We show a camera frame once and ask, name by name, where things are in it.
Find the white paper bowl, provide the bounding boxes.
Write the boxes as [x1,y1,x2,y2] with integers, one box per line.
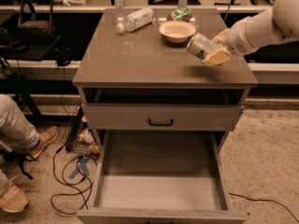
[159,21,196,43]

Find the grey drawer cabinet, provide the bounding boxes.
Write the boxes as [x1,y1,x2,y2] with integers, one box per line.
[72,7,259,224]

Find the clear plastic water bottle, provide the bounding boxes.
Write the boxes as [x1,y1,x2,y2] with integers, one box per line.
[117,7,154,34]

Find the black cable on floor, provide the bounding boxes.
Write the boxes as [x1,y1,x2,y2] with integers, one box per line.
[50,146,98,217]

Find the green crushed soda can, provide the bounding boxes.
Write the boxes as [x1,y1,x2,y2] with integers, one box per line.
[166,7,192,22]

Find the blue tape cross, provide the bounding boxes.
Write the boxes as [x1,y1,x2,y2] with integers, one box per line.
[69,156,91,179]

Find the person leg beige trousers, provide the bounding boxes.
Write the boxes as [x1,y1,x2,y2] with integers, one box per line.
[0,94,39,149]

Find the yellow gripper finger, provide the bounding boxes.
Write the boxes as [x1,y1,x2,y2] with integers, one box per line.
[203,44,232,66]
[212,28,230,46]

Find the closed grey upper drawer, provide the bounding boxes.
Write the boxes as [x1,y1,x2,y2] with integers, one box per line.
[82,104,243,132]

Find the open grey middle drawer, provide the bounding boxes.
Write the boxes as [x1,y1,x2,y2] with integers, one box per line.
[77,131,246,224]

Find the black wire mesh rack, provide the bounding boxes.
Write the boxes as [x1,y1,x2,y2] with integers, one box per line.
[62,107,100,156]

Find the black cable right floor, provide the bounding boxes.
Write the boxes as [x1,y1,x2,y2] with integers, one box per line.
[229,192,299,224]

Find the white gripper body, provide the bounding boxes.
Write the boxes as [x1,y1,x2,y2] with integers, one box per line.
[225,18,257,56]

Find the tan shoe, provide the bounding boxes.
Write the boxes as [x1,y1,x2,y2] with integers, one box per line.
[26,126,59,161]
[0,174,29,213]

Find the white 7up soda can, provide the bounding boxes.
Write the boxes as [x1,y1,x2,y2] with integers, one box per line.
[187,33,218,60]

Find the black bag on shelf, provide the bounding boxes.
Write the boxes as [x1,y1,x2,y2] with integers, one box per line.
[16,0,55,45]

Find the black drawer handle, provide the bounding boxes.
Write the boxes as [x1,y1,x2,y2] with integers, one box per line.
[148,119,174,127]

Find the black headphones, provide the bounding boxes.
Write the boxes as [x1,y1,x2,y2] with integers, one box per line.
[53,48,73,66]

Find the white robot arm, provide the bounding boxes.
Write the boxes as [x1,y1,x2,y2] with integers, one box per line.
[202,0,299,66]

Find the tan shoe upper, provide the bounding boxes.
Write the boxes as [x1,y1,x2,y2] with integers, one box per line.
[26,126,59,161]

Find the tan shoe lower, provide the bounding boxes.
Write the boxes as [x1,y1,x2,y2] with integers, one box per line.
[0,174,29,213]

